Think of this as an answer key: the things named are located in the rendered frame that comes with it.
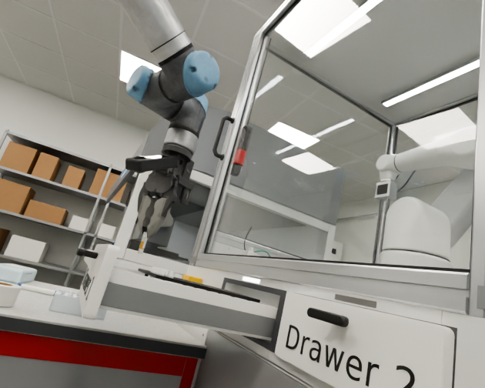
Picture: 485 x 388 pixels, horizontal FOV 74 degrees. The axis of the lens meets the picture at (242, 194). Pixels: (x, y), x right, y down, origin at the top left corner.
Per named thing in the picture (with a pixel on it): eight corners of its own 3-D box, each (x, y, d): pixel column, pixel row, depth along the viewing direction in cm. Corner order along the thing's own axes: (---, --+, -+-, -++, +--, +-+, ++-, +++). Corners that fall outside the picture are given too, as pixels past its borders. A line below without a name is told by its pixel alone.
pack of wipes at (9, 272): (17, 285, 97) (23, 269, 98) (-18, 277, 95) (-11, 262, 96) (33, 282, 111) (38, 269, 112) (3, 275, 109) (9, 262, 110)
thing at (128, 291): (98, 308, 48) (112, 268, 50) (89, 288, 71) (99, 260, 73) (303, 346, 64) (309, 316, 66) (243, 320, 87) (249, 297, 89)
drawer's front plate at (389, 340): (438, 445, 31) (446, 326, 34) (273, 354, 56) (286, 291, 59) (449, 445, 32) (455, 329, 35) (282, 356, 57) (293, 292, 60)
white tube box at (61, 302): (48, 310, 74) (55, 293, 75) (51, 304, 81) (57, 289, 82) (103, 320, 78) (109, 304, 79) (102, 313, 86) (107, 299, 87)
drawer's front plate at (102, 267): (81, 319, 46) (108, 244, 49) (78, 292, 71) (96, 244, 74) (94, 321, 47) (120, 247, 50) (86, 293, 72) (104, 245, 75)
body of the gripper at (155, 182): (187, 208, 76) (201, 162, 79) (166, 195, 68) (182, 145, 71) (162, 204, 79) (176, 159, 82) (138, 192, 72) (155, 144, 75)
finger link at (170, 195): (171, 219, 69) (181, 180, 71) (166, 216, 67) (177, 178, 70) (153, 216, 71) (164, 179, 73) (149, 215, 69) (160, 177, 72)
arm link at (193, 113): (172, 89, 80) (197, 108, 86) (158, 128, 77) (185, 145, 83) (191, 81, 74) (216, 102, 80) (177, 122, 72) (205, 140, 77)
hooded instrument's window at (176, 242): (108, 255, 137) (142, 159, 149) (89, 249, 293) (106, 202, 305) (313, 307, 182) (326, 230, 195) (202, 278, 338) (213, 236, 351)
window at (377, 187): (475, 275, 36) (496, -217, 63) (204, 254, 111) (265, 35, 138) (478, 275, 37) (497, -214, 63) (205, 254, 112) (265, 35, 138)
